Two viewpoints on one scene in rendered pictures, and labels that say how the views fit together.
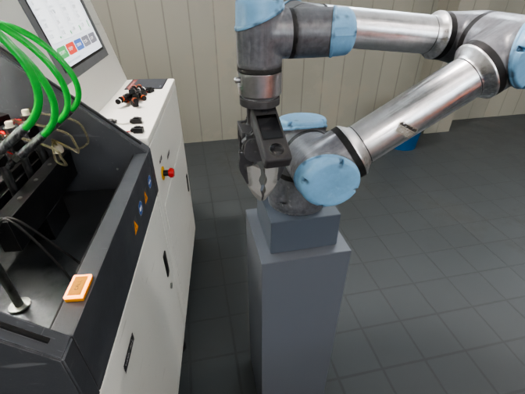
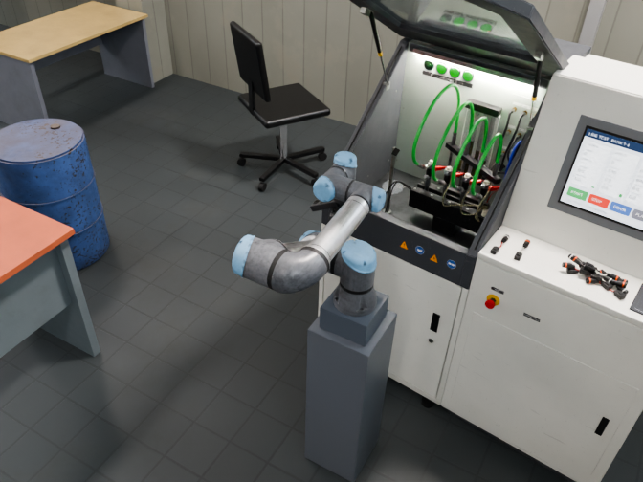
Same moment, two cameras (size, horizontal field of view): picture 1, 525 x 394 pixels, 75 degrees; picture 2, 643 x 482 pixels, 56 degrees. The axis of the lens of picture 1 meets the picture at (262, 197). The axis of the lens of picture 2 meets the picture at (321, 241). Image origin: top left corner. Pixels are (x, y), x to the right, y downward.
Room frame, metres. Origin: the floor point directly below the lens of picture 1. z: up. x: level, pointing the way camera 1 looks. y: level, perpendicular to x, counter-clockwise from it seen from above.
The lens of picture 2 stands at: (1.64, -1.33, 2.36)
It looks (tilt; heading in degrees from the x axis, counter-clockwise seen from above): 38 degrees down; 130
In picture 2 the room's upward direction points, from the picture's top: 2 degrees clockwise
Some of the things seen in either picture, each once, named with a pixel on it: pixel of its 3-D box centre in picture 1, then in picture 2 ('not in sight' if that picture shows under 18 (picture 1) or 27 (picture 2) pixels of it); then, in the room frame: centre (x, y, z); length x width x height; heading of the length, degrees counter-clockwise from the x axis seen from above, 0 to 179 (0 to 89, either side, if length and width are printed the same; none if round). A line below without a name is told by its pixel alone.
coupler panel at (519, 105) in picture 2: not in sight; (518, 134); (0.81, 0.86, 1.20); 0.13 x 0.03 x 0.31; 6
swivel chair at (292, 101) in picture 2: not in sight; (283, 104); (-1.05, 1.39, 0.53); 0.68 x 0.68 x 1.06
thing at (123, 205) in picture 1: (120, 241); (394, 236); (0.62, 0.34, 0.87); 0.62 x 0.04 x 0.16; 6
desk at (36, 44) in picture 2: not in sight; (73, 66); (-3.07, 0.96, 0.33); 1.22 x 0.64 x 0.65; 102
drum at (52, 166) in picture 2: not in sight; (52, 196); (-1.36, -0.17, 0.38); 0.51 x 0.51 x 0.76
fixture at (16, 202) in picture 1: (33, 205); (450, 213); (0.71, 0.59, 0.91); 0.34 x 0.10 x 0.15; 6
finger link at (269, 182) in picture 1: (267, 176); not in sight; (0.60, -0.01, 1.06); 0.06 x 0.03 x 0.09; 12
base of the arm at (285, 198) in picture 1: (297, 182); (356, 290); (0.75, -0.09, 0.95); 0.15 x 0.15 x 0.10
